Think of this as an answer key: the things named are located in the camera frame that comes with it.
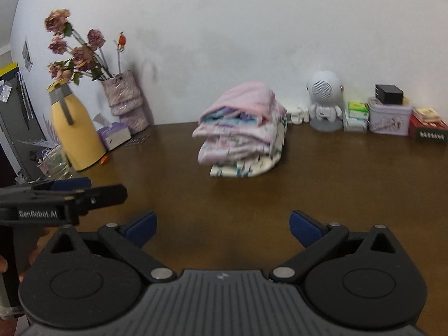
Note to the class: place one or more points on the pink floral folded garment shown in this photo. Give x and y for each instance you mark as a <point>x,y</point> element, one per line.
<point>238,143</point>

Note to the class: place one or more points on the wall paper sheet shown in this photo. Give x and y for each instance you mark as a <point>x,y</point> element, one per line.
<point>28,54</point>

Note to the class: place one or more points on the clear glass cup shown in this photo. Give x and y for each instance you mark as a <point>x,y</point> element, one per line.
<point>56,166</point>

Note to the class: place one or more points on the black power adapter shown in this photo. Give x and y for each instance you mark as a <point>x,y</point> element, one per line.
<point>389,94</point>

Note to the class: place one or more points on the small orange scrap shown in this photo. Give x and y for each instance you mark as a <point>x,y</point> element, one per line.
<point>104,161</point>

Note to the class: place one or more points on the black hairpin set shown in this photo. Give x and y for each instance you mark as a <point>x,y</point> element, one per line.
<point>137,140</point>

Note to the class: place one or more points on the lavender floral tin box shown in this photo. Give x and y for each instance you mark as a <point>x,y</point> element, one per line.
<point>388,122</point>

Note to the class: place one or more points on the pink knitted vase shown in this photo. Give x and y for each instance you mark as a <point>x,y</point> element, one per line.
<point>122,91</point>

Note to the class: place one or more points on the white robot speaker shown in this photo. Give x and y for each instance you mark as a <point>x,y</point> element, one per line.
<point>323,87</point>

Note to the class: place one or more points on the cream floral folded garment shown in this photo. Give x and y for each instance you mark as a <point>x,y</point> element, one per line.
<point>245,169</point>

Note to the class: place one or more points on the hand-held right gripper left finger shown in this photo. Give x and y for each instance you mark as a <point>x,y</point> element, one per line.
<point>141,229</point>

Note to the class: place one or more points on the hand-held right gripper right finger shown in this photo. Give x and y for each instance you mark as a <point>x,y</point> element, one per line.
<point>306,229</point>

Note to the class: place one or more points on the dark grey cabinet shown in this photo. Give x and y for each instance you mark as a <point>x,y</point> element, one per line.
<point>14,129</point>

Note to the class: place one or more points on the green white small box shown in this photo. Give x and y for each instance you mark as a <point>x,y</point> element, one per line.
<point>358,107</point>

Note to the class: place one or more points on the pink blue mesh vest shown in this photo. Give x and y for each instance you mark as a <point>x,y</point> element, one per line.
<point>245,98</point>

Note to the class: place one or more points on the purple tissue box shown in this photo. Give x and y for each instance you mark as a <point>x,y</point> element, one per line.
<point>113,136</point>

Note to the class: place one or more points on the yellow thermos jug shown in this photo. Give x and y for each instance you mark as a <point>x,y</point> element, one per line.
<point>77,136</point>

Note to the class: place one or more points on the white plug adapter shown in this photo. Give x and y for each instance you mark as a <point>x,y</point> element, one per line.
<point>297,116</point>

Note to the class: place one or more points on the red black box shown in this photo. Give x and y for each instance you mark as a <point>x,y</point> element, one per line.
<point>427,131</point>

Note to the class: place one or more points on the beige packet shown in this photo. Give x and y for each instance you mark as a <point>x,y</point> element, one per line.
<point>427,115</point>

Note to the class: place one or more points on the purple artificial plant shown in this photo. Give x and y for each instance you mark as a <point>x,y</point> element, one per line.
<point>49,129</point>

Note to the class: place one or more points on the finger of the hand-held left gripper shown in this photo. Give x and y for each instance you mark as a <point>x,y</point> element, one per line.
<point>73,183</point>
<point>105,196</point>

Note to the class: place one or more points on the person's left hand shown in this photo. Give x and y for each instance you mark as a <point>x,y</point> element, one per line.
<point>35,252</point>

